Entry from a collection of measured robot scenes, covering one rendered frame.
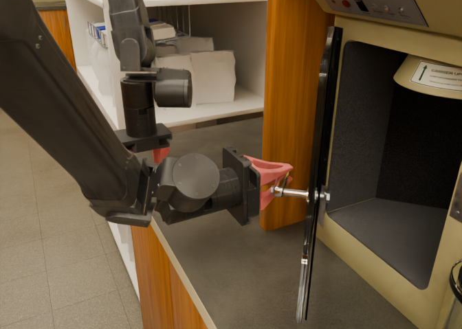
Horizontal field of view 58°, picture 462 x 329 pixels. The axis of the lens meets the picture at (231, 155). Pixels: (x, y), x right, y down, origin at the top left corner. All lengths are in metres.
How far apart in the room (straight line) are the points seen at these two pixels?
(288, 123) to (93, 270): 1.73
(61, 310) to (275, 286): 1.54
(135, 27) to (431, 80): 0.48
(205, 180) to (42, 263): 2.10
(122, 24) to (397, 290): 0.66
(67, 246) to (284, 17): 2.08
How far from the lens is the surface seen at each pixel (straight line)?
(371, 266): 0.84
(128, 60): 0.76
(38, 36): 0.32
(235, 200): 0.58
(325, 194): 0.58
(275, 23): 0.78
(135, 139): 0.79
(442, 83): 0.68
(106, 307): 2.18
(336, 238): 0.90
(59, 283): 2.38
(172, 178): 0.48
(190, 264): 0.87
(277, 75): 0.81
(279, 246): 0.92
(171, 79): 0.76
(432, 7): 0.57
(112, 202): 0.51
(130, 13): 0.77
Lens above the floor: 1.50
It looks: 26 degrees down
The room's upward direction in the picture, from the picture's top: straight up
